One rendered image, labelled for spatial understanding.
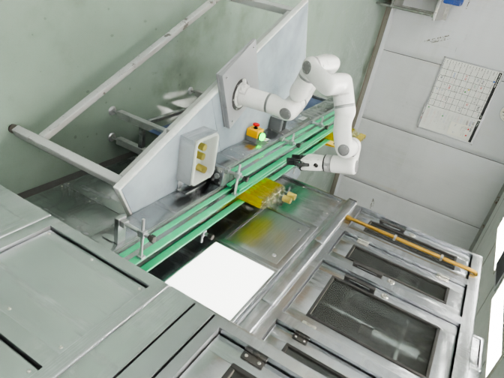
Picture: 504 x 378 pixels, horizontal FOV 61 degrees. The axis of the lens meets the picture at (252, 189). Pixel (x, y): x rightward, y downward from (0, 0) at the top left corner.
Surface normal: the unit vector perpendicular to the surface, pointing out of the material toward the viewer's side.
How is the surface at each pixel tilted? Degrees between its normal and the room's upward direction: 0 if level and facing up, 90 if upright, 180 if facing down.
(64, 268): 90
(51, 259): 90
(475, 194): 90
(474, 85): 90
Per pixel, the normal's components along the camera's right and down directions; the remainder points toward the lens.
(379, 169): -0.50, 0.34
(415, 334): 0.18, -0.86
